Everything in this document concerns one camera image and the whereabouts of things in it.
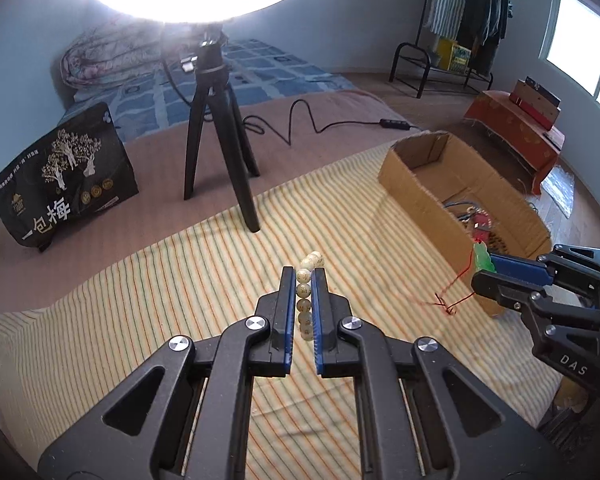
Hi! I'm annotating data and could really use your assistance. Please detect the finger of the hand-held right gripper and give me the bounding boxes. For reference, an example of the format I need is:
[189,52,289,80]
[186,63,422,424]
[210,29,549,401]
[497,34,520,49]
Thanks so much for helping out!
[471,271,600,330]
[489,244,600,287]

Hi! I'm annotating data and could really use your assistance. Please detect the dark hanging clothes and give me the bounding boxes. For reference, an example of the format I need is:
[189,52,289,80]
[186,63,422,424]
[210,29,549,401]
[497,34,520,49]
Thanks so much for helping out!
[455,0,510,68]

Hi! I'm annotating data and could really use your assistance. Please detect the yellow striped cloth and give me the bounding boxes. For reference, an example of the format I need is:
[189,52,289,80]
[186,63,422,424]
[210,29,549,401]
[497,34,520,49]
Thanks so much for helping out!
[0,140,561,480]

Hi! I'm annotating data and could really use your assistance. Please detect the black clothes rack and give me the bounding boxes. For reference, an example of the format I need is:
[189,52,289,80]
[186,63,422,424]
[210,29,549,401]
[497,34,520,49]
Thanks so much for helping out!
[389,0,511,98]

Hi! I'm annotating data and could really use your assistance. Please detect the yellow crate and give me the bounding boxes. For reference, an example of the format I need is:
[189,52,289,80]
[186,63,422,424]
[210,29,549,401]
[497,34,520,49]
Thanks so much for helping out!
[437,37,473,71]

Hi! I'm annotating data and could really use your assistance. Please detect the brown carton with dark lid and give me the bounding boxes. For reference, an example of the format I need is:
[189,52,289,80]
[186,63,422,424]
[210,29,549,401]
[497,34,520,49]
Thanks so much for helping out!
[510,77,563,128]

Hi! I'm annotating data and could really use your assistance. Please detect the black snack bag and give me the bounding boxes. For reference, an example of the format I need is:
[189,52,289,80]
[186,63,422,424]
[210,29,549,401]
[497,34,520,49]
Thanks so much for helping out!
[0,101,140,253]

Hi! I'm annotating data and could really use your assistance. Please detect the cardboard box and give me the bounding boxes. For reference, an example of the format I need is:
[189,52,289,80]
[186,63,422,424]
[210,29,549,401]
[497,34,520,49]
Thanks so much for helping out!
[377,131,553,318]

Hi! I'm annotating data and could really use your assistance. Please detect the white bead bracelet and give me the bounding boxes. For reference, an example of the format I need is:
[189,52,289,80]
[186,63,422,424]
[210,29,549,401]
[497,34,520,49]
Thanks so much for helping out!
[296,250,327,343]

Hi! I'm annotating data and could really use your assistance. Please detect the green pendant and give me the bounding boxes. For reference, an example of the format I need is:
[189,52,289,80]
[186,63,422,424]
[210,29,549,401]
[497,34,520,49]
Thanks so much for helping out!
[432,241,497,318]

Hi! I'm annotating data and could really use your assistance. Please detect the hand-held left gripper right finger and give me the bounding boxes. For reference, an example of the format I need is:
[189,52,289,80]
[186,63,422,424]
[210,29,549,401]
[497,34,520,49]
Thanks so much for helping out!
[310,267,566,480]

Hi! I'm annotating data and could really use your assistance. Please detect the black power cable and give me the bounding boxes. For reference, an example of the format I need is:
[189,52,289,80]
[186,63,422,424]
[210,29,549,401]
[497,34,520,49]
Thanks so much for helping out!
[160,52,421,148]

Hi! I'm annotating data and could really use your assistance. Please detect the black bangle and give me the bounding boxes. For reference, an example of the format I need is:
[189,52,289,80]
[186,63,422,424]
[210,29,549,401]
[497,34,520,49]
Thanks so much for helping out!
[442,199,481,221]

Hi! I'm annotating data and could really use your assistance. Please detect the folded floral quilt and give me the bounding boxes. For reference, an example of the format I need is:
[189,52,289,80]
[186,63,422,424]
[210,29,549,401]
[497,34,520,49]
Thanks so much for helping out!
[55,15,201,103]

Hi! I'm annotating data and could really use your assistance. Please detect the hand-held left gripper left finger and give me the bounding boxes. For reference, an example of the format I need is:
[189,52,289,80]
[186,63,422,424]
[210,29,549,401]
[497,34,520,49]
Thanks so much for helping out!
[37,266,297,480]

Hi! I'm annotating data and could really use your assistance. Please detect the black tripod stand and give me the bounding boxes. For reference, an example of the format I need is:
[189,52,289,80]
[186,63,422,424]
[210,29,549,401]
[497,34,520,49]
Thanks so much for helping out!
[182,25,261,233]

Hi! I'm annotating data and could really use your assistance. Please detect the wooden bead necklace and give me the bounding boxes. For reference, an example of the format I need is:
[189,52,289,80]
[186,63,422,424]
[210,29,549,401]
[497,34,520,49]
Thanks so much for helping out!
[485,232,516,256]

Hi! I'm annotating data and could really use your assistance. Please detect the orange cloth covered table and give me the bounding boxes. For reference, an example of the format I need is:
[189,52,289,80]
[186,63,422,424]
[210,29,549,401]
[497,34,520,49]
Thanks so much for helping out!
[462,90,566,196]

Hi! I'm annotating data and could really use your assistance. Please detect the blue patterned bed sheet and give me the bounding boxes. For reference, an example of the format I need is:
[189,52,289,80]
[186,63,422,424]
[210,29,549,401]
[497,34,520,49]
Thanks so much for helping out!
[62,37,361,143]

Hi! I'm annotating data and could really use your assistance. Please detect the window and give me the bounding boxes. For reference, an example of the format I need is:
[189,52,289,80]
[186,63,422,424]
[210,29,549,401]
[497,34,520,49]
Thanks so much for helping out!
[537,0,600,128]

